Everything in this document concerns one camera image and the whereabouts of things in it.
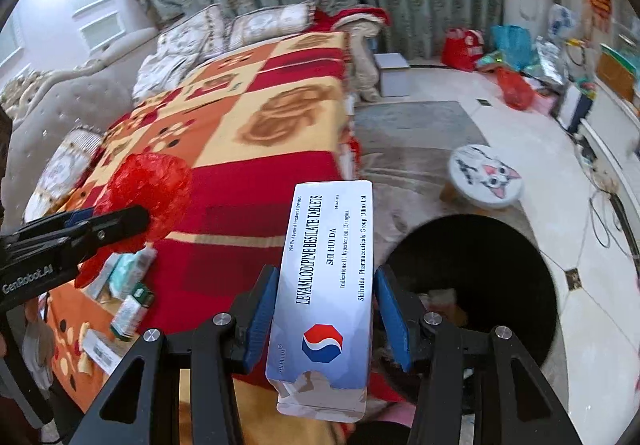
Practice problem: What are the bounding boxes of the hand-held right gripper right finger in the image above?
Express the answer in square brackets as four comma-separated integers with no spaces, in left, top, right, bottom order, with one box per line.
[375,265,583,445]

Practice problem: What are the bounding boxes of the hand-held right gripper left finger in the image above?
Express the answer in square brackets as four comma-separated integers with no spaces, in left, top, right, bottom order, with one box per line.
[82,265,281,445]

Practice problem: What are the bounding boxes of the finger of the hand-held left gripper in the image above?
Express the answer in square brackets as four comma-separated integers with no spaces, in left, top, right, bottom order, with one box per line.
[75,206,151,256]
[17,209,98,238]

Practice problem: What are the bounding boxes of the knotted red plastic bag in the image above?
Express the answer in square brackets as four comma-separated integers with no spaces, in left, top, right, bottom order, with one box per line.
[75,152,193,288]

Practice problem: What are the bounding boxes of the white medicine box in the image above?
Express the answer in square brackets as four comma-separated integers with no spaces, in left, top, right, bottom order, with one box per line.
[266,180,376,423]

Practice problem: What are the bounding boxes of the black trash bin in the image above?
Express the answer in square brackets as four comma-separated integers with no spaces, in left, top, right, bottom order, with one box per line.
[370,212,558,445]

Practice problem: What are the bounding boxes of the teal white small carton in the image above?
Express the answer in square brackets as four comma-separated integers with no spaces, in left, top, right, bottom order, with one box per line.
[107,247,158,301]

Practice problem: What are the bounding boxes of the patterned beige pillow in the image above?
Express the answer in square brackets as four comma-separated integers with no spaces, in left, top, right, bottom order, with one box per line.
[25,128,106,221]
[227,2,316,48]
[157,5,236,58]

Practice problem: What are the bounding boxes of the green medicine box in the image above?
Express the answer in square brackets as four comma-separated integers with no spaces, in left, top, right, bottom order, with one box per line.
[110,282,156,341]

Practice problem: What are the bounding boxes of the pink slipper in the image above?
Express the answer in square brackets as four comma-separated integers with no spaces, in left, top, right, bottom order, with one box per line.
[350,395,416,431]

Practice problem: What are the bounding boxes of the white barcode carton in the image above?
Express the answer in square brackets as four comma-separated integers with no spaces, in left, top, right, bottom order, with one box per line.
[80,327,126,378]

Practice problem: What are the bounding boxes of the grey tufted sofa back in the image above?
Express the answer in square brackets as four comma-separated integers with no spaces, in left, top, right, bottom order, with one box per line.
[0,28,161,206]

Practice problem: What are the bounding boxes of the printed red yellow blanket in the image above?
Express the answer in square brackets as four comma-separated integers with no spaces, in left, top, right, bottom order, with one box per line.
[22,30,406,445]

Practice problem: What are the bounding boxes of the crumpled white satin cushion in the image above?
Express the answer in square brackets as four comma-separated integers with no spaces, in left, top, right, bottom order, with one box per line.
[132,45,201,101]

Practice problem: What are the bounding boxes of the cat print stool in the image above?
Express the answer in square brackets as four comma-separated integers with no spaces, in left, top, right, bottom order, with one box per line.
[440,144,524,211]

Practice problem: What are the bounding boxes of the grey rug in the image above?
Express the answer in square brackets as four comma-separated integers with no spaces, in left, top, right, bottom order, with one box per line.
[345,99,506,271]

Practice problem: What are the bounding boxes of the grey storage box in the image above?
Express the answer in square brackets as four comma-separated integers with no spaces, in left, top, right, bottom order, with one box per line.
[374,52,412,97]

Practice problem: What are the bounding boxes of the red plastic shopping bag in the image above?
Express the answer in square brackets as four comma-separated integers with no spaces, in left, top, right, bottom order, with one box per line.
[495,66,536,112]

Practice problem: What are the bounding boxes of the carved white sofa armrest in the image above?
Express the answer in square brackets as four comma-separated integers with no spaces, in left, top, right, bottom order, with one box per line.
[345,20,383,103]

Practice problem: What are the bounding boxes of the pink flat box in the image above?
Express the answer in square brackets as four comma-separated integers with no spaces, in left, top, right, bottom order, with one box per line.
[532,92,558,116]

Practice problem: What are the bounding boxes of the iridescent gift bag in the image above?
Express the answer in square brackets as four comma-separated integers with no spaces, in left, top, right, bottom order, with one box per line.
[475,50,506,73]

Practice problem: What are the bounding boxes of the red tote bag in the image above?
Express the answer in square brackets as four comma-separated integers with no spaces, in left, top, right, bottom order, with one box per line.
[441,28,486,72]

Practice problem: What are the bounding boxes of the navy white bag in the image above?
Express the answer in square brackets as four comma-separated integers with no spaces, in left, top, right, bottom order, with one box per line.
[557,80,598,133]

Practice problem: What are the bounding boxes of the white tv cabinet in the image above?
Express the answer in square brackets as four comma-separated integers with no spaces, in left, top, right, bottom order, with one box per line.
[555,40,640,246]

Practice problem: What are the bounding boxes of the blue shopping bag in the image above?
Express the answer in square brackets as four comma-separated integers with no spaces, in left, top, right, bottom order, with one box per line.
[490,24,536,71]

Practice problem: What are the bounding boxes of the silver foil bag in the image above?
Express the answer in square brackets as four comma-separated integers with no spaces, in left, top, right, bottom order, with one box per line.
[535,36,571,86]

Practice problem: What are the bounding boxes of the red cloth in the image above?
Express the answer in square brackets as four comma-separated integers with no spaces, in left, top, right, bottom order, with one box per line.
[315,5,391,33]

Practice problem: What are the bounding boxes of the brown box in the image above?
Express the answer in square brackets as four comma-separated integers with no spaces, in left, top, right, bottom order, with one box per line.
[597,45,640,101]

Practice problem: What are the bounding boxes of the white blue-printed plastic bag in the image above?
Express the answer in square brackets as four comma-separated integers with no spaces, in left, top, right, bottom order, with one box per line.
[547,2,576,38]

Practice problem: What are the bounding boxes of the red hanging decoration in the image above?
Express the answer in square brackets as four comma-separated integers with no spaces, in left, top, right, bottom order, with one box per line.
[585,0,613,33]

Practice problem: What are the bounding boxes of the black cables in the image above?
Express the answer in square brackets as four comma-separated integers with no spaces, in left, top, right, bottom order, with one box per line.
[575,145,631,251]

